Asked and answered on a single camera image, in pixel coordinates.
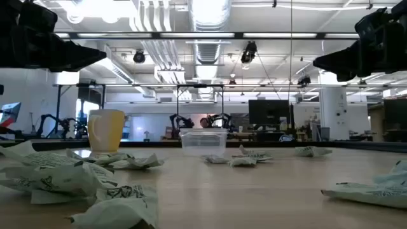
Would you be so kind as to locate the black aluminium rig frame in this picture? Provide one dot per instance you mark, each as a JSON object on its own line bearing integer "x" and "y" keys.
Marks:
{"x": 152, "y": 143}

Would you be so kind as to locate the white round column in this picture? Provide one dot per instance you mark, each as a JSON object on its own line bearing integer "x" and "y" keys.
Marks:
{"x": 334, "y": 108}

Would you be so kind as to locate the clear plastic container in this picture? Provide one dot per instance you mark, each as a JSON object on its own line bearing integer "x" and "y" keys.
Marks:
{"x": 203, "y": 143}

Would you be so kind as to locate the black ceiling-hung camera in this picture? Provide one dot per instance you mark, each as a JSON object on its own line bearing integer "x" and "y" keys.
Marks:
{"x": 232, "y": 81}
{"x": 248, "y": 52}
{"x": 139, "y": 57}
{"x": 304, "y": 80}

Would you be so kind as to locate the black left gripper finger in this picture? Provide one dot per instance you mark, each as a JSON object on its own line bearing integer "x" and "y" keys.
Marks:
{"x": 76, "y": 57}

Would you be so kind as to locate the person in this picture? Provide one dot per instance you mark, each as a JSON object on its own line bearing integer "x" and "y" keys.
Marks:
{"x": 205, "y": 122}

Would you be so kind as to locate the silver ceiling air duct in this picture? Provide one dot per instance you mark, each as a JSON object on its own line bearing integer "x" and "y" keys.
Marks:
{"x": 208, "y": 12}

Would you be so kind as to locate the tilted colourful display screen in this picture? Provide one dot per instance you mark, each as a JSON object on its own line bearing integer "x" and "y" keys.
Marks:
{"x": 11, "y": 111}

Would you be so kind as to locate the grey waste bin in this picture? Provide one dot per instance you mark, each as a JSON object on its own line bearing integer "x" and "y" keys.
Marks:
{"x": 325, "y": 133}

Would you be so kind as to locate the yellow ceramic mug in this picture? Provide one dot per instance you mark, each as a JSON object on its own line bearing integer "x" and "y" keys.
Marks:
{"x": 108, "y": 130}

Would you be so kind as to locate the dark background cabinet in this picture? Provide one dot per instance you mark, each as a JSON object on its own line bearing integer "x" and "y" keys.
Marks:
{"x": 395, "y": 117}

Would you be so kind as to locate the black overhead light bar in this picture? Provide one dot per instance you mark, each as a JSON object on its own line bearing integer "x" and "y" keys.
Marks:
{"x": 238, "y": 35}

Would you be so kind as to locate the black background robot arm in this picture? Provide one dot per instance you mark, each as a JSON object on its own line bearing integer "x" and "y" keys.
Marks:
{"x": 68, "y": 127}
{"x": 222, "y": 119}
{"x": 47, "y": 119}
{"x": 178, "y": 122}

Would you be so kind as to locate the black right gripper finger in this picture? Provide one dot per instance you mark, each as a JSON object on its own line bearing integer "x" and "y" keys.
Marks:
{"x": 345, "y": 63}

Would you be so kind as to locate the black computer monitor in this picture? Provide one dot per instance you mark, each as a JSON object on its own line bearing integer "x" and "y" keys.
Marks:
{"x": 270, "y": 111}

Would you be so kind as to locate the black background workstation frame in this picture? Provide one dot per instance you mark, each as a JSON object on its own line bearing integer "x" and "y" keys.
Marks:
{"x": 177, "y": 105}
{"x": 58, "y": 111}

